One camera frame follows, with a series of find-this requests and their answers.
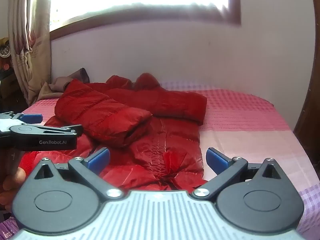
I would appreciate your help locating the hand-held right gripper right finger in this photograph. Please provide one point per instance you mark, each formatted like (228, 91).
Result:
(216, 161)

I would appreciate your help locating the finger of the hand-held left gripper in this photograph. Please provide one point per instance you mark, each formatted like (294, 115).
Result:
(50, 130)
(32, 118)

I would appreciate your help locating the beige floral curtain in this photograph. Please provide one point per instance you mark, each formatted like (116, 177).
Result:
(25, 42)

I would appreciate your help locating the brown wooden board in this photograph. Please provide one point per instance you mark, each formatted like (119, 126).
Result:
(306, 120)

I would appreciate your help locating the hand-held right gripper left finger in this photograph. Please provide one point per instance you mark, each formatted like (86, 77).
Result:
(98, 159)

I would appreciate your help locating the person's left hand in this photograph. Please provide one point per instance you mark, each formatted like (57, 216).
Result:
(12, 182)

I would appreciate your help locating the dark wooden desk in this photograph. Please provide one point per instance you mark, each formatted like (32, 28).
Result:
(7, 90)

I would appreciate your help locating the red down jacket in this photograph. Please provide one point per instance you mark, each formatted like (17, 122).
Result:
(112, 115)

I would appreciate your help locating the brown cloth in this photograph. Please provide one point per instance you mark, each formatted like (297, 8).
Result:
(60, 83)

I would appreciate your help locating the bed with pink checked sheet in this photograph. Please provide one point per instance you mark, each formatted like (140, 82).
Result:
(250, 120)

